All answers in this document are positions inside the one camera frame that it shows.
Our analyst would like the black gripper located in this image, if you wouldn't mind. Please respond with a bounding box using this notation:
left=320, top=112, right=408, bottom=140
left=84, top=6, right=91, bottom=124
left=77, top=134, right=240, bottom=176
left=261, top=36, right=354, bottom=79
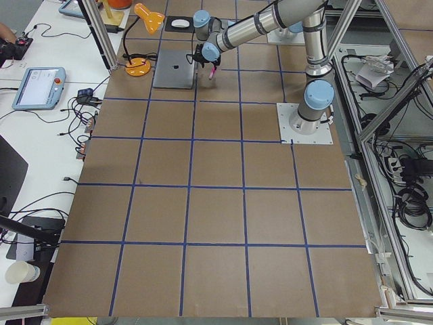
left=196, top=52, right=220, bottom=68

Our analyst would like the pink marker pen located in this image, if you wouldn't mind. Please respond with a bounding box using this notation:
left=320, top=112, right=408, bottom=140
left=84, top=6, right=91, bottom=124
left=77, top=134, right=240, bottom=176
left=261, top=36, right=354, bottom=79
left=208, top=66, right=217, bottom=80

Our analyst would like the white computer mouse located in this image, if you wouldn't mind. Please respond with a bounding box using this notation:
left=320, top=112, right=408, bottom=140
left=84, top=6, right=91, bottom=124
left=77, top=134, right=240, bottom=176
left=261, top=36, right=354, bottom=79
left=171, top=18, right=190, bottom=28

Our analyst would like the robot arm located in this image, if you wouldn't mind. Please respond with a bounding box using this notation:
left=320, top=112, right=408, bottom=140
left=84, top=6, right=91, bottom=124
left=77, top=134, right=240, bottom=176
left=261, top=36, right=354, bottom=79
left=191, top=0, right=335, bottom=135

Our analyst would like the grey laptop notebook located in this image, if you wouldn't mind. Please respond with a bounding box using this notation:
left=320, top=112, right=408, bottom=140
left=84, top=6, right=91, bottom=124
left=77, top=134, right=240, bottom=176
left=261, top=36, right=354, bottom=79
left=153, top=49, right=196, bottom=89

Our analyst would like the black mousepad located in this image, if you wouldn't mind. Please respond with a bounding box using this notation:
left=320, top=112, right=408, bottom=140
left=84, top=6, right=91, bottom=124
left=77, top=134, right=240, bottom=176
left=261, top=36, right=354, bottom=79
left=164, top=16, right=194, bottom=33

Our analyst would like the orange desk lamp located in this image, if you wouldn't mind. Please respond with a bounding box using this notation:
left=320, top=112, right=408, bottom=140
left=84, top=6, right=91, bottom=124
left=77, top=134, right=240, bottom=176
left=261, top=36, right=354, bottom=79
left=122, top=2, right=166, bottom=77

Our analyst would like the wooden stand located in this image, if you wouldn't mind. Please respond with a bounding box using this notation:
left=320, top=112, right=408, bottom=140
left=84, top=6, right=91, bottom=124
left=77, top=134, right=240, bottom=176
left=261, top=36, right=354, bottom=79
left=99, top=0, right=124, bottom=27

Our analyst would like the black laptop charger brick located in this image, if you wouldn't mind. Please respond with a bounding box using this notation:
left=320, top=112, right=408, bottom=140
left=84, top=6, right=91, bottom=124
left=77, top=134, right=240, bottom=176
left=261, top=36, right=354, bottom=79
left=104, top=24, right=124, bottom=34

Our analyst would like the orange cylindrical bucket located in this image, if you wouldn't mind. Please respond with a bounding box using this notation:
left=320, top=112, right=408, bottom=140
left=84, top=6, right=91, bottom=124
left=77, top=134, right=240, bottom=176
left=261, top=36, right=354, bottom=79
left=108, top=0, right=133, bottom=9

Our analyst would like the black power adapter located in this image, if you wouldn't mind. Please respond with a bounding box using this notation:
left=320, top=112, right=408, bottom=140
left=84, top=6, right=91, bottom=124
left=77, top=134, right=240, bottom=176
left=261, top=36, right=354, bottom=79
left=76, top=88, right=102, bottom=105

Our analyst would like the blue teach pendant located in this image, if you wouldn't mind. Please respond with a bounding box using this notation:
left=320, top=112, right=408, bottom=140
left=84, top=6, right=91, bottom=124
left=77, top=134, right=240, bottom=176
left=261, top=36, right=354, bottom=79
left=58, top=0, right=84, bottom=19
left=12, top=67, right=66, bottom=110

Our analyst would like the person at desk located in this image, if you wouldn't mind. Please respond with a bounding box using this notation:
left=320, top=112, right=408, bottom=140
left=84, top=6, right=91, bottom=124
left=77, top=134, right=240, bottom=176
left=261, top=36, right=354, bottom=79
left=0, top=22, right=16, bottom=66

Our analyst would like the white paper cup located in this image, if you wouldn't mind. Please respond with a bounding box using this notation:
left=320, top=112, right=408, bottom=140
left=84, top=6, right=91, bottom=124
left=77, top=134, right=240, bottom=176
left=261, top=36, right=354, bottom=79
left=5, top=261, right=41, bottom=284

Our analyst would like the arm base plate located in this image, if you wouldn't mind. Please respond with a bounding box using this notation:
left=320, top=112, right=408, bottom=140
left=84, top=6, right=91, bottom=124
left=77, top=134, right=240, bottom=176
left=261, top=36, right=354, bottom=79
left=276, top=103, right=333, bottom=145
left=267, top=22, right=305, bottom=46

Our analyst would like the aluminium frame post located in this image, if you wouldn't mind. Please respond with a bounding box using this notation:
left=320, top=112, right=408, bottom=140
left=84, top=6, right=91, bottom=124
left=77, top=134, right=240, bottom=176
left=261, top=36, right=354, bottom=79
left=78, top=0, right=118, bottom=71

